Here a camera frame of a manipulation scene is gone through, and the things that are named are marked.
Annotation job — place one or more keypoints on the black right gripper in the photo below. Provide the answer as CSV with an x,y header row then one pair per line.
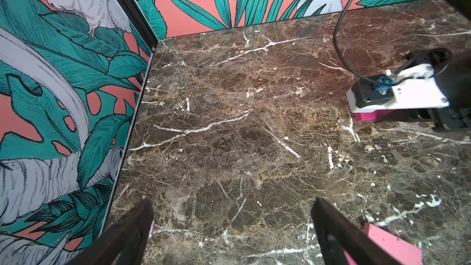
x,y
455,84

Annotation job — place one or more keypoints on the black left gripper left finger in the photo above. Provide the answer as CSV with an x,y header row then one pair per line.
x,y
124,242

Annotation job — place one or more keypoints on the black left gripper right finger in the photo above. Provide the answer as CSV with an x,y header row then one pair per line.
x,y
339,238

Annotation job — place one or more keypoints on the magenta block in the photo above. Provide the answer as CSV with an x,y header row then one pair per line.
x,y
400,250
373,116

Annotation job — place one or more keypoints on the poker chip 500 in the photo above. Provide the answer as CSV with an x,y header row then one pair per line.
x,y
152,230

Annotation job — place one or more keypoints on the black left corner frame post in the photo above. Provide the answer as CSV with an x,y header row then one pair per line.
x,y
137,18

